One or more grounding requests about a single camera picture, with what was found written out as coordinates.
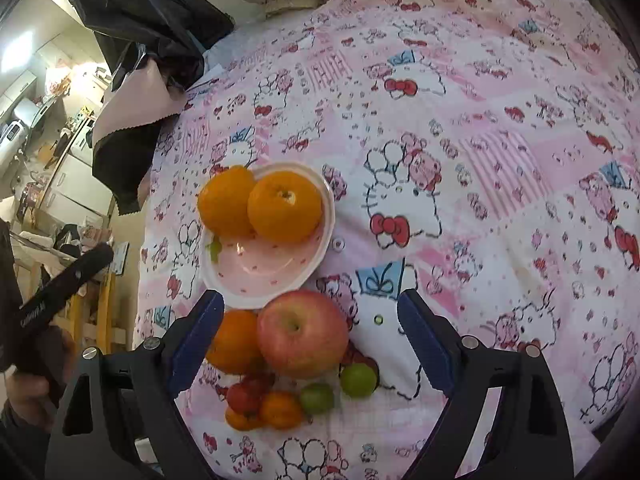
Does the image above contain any large orange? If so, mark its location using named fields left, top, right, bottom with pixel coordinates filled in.
left=197, top=165, right=258, bottom=238
left=247, top=170, right=323, bottom=243
left=205, top=310, right=266, bottom=376

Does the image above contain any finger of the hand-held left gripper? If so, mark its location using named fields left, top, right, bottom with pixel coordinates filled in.
left=57, top=244, right=116, bottom=295

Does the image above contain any red apple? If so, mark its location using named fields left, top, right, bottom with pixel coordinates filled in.
left=257, top=290, right=350, bottom=380

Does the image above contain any person's left hand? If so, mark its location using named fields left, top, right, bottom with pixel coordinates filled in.
left=4, top=327, right=76, bottom=433

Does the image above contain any pink printed blanket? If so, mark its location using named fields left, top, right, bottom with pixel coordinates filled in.
left=132, top=0, right=640, bottom=480

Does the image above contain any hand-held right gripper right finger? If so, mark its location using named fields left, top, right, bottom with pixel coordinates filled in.
left=397, top=287, right=576, bottom=480

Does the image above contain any small mandarin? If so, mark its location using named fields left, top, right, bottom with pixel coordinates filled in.
left=225, top=406, right=266, bottom=431
left=259, top=391, right=305, bottom=430

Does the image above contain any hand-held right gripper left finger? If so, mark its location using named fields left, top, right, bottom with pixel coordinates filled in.
left=44, top=289, right=226, bottom=480

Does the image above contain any red grape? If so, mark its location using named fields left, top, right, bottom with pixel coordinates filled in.
left=245, top=371, right=276, bottom=396
left=226, top=382, right=263, bottom=415

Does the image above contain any pink and black fabric sheet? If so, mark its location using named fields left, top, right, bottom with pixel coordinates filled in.
left=90, top=45, right=188, bottom=216

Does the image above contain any yellow wooden stool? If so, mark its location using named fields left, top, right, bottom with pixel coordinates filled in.
left=65, top=260, right=133, bottom=356

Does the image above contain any white drawer cabinet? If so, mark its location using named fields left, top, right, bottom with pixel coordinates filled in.
left=42, top=152, right=113, bottom=221

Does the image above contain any white plate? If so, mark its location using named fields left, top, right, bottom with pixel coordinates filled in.
left=199, top=162, right=336, bottom=310

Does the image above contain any white kitchen appliance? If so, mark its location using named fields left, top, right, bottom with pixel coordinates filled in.
left=0, top=119, right=28, bottom=171

